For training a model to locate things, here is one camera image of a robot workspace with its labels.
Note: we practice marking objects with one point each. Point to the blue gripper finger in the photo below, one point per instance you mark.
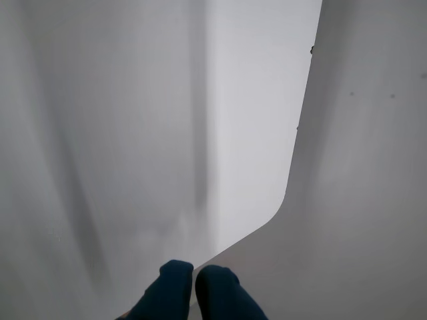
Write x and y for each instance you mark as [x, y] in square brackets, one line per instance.
[166, 293]
[220, 296]

